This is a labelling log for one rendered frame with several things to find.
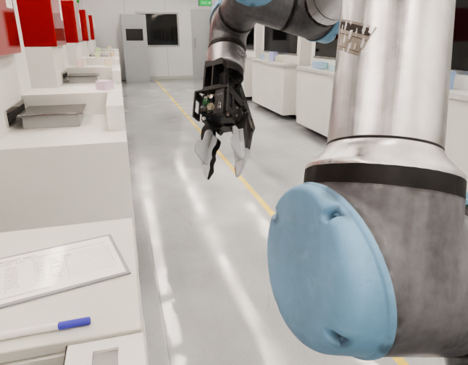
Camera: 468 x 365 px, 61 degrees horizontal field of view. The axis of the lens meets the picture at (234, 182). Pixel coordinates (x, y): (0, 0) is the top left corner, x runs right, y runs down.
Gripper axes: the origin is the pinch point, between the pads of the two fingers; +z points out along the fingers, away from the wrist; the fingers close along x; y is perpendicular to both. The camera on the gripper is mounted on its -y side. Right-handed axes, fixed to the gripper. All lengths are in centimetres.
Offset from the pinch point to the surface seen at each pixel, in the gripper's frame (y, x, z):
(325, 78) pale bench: -384, -60, -261
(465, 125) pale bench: -262, 71, -119
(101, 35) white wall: -669, -786, -736
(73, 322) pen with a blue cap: 20.8, -9.9, 26.4
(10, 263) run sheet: 16.6, -30.1, 18.4
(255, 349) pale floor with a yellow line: -118, -39, 41
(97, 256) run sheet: 9.3, -18.6, 16.3
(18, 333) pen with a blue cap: 24.6, -14.8, 27.9
